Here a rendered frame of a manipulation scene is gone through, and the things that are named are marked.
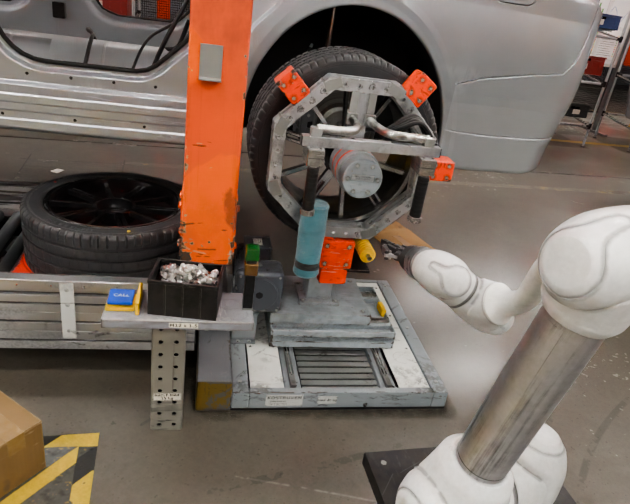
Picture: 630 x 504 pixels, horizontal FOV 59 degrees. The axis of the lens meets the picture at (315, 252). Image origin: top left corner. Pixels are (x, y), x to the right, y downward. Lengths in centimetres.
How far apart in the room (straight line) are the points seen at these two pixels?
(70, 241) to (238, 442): 87
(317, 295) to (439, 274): 101
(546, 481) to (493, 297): 41
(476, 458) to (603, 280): 45
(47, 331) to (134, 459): 54
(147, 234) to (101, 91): 54
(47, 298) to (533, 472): 152
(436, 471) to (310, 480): 77
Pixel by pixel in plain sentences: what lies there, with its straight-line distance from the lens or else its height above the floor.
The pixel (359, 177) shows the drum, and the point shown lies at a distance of 174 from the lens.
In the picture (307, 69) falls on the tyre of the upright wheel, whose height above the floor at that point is 112.
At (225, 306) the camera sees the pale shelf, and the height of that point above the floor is 45.
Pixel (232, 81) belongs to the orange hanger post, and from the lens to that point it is 163.
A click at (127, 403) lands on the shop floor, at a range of 208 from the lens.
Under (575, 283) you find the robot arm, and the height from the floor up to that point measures 108.
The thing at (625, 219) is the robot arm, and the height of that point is 116.
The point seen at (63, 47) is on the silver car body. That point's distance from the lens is 304.
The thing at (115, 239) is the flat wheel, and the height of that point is 49.
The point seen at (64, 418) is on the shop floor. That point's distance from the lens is 206.
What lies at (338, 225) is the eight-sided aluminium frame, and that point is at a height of 62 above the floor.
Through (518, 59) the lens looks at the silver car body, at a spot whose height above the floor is 120.
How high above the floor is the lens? 139
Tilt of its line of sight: 26 degrees down
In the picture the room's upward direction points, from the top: 9 degrees clockwise
